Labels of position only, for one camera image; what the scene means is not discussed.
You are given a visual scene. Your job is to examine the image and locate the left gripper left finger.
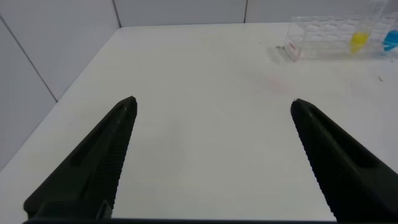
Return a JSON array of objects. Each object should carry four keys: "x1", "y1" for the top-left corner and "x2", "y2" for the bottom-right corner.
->
[{"x1": 23, "y1": 95, "x2": 138, "y2": 220}]

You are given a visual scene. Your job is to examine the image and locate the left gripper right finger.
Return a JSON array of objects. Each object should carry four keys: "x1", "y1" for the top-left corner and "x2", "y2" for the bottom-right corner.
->
[{"x1": 290, "y1": 98, "x2": 398, "y2": 223}]

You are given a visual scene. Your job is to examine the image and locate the blue pigment test tube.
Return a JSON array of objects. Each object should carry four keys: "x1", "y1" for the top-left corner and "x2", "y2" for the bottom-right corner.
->
[{"x1": 381, "y1": 11, "x2": 398, "y2": 53}]

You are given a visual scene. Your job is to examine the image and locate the yellow pigment test tube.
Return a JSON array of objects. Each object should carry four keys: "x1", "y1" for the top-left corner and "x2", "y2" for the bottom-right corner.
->
[{"x1": 349, "y1": 0, "x2": 389, "y2": 55}]

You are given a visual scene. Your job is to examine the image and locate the clear plastic test tube rack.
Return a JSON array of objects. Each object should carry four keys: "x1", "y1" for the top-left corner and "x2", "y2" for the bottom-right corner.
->
[{"x1": 284, "y1": 14, "x2": 398, "y2": 62}]

